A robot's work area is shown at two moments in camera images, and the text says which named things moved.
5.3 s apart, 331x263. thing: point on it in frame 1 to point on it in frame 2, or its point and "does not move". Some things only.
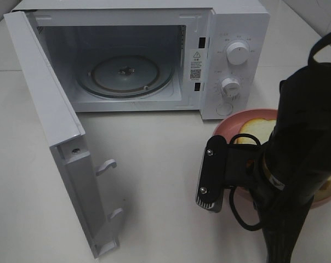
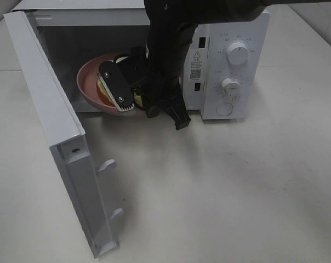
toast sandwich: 330,189 to 106,96
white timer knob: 230,87 does not move
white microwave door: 64,133 does not move
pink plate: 229,127 to 87,76
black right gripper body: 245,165 to 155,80
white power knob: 237,53 does not move
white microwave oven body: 212,58 does not move
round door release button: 224,109 does not move
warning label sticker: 197,62 does not move
